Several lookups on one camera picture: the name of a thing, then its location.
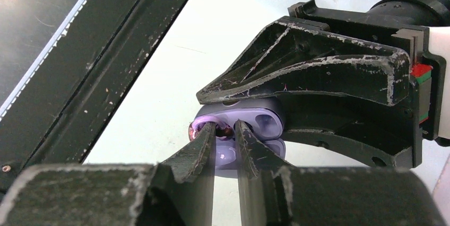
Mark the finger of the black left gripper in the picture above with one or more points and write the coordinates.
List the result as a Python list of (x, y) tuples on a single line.
[(347, 126), (298, 56)]

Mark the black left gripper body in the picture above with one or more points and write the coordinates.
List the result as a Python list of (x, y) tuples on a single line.
[(384, 23)]

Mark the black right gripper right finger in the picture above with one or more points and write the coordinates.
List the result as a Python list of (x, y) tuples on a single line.
[(275, 192)]

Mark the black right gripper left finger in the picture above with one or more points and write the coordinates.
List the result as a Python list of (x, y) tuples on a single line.
[(178, 191)]

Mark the purple earbud charging case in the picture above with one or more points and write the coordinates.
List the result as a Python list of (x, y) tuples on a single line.
[(264, 117)]

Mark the purple wireless earbud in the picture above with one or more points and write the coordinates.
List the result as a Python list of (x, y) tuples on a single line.
[(211, 131)]

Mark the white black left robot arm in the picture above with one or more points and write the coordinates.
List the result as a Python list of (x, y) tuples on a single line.
[(371, 86)]

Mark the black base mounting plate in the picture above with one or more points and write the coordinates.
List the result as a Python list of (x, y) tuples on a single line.
[(68, 102)]

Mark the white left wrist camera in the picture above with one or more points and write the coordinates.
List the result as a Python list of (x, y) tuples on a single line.
[(439, 42)]

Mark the grey slotted cable duct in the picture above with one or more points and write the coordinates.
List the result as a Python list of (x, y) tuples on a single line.
[(30, 29)]

